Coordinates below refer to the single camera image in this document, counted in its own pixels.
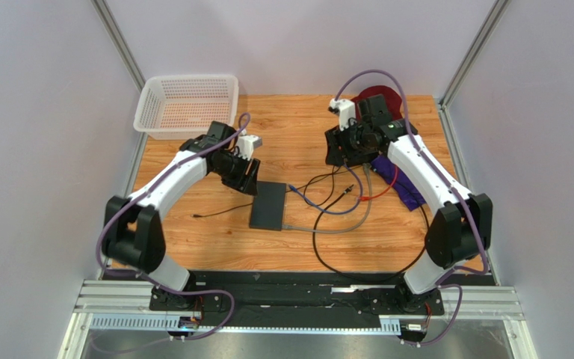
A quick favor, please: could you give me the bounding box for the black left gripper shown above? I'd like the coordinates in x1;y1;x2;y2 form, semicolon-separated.
213;151;261;197

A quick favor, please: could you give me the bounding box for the blue ethernet cable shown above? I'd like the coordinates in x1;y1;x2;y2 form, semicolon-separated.
288;162;365;216

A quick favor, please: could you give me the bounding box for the black ethernet cable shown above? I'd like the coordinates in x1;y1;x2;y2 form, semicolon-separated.
301;166;357;208

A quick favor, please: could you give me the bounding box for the black network switch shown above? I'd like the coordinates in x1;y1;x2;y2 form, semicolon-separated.
249;181;287;231

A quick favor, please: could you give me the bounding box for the red ethernet cable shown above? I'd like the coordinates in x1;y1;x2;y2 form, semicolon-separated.
357;164;399;202

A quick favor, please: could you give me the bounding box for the black power cable with plug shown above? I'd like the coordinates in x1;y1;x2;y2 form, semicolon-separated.
192;203;254;219

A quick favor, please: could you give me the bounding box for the grey ethernet cable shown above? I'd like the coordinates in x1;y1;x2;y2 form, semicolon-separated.
282;163;374;235

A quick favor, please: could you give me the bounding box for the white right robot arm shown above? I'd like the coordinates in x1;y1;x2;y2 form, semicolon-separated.
325;94;493;295

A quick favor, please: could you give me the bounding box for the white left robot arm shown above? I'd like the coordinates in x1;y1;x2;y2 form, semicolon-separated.
96;121;262;295

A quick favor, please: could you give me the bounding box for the purple cloth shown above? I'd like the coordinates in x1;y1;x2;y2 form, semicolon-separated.
370;156;426;211

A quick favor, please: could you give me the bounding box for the dark red bucket hat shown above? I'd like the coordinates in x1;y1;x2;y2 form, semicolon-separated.
351;85;403;120

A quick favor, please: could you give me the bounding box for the white plastic basket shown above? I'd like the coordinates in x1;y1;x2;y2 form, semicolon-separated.
133;74;239;141

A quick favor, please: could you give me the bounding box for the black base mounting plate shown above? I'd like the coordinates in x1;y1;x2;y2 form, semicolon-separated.
149;270;445;329

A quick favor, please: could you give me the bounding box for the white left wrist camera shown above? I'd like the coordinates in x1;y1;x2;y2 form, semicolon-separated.
234;135;262;161

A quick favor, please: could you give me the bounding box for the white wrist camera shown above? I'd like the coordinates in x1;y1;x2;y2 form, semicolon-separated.
234;135;262;161
328;99;358;132

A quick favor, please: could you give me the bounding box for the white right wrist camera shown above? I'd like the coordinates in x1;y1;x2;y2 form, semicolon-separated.
328;99;358;132

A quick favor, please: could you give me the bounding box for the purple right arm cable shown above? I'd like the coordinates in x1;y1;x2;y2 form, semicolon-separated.
334;70;490;347

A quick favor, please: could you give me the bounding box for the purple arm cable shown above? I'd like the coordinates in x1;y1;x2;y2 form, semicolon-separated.
95;112;252;343
334;70;490;347

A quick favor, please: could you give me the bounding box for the black mains power cord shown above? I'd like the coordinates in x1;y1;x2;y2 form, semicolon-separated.
312;191;430;280

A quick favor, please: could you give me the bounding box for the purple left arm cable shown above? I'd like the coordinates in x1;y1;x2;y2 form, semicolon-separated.
95;112;252;343

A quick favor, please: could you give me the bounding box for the aluminium frame rail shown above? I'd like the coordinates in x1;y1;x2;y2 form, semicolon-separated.
58;271;537;358

